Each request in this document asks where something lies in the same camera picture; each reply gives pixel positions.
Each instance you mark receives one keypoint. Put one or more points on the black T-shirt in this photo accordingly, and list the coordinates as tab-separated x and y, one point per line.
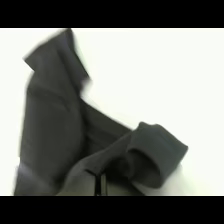
53	126

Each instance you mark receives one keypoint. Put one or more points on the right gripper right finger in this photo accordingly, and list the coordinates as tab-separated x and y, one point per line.
103	187

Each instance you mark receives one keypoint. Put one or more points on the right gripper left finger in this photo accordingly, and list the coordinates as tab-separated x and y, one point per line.
98	186

